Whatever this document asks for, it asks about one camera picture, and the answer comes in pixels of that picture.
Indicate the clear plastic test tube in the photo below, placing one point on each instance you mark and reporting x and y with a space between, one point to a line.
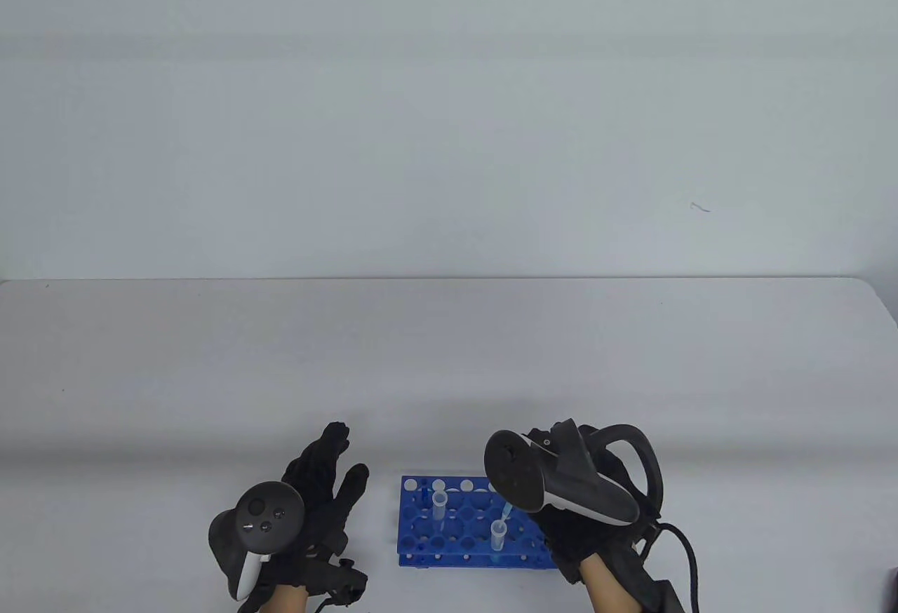
439 504
499 539

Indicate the clear plastic transfer pipette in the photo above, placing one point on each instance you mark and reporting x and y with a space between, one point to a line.
505 513

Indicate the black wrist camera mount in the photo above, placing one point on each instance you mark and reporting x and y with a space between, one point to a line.
344 581
663 595

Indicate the black and white left controller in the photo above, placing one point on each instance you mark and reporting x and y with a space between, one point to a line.
263 511

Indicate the person's right forearm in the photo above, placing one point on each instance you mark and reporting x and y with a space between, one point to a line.
607 588

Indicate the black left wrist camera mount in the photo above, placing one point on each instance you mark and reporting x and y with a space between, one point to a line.
344 581

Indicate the blue plastic test tube rack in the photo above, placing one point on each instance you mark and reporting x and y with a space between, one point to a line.
414 543

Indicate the person's left forearm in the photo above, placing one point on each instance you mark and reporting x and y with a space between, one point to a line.
289 600

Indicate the person's left hand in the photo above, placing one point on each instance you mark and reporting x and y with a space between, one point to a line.
323 487

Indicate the person's right hand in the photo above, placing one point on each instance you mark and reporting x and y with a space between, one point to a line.
575 536

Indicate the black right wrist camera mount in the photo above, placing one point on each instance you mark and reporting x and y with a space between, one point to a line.
663 595

